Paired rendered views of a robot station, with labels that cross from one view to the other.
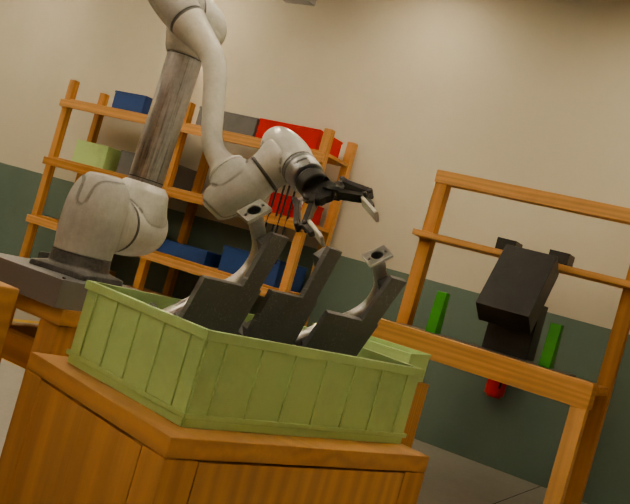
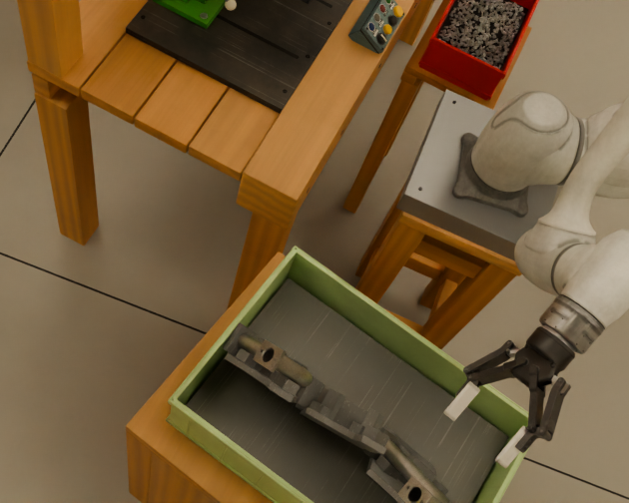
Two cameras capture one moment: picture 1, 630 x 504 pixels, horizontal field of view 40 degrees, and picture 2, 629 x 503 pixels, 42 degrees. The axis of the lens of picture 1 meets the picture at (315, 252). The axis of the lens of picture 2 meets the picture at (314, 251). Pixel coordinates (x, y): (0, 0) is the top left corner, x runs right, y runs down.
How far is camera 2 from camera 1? 1.94 m
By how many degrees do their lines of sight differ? 76
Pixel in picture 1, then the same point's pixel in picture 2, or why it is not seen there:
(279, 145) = (579, 268)
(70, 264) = (466, 171)
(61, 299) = (403, 206)
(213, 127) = (582, 171)
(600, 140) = not seen: outside the picture
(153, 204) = not seen: hidden behind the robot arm
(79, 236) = (478, 155)
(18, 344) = not seen: hidden behind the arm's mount
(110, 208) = (509, 152)
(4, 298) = (283, 200)
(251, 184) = (538, 274)
